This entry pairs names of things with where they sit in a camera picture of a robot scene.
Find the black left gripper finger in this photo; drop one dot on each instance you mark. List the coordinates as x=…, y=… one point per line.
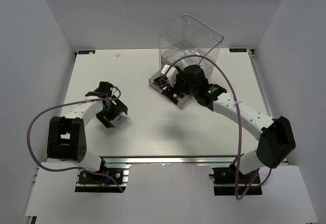
x=119, y=107
x=106, y=119

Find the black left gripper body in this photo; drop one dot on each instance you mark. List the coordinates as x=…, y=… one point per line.
x=108, y=109

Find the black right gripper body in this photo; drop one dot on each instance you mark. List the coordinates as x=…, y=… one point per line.
x=182, y=87

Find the white box yellow label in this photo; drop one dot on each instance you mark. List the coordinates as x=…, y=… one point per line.
x=121, y=120

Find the clear packet blue label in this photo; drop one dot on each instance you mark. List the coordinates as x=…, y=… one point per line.
x=186, y=52

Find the black square compact case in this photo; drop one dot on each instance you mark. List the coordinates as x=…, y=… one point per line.
x=161, y=82

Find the clear acrylic makeup organizer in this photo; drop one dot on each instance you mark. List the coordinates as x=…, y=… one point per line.
x=186, y=32

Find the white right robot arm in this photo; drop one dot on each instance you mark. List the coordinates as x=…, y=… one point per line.
x=275, y=137

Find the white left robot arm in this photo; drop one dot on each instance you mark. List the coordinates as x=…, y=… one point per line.
x=67, y=135

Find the blue table label left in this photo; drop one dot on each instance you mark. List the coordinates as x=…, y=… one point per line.
x=81, y=52

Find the blue table label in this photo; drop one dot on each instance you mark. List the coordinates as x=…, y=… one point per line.
x=81, y=52
x=237, y=49

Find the blue table label right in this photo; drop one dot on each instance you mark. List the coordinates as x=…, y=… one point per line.
x=237, y=49

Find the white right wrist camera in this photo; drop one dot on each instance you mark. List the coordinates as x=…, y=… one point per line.
x=170, y=73

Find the aluminium table edge rail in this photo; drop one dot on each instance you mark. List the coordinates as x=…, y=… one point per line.
x=198, y=160

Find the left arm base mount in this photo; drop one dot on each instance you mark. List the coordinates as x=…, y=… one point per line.
x=111, y=178

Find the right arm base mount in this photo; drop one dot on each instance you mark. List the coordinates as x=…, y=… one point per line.
x=224, y=182

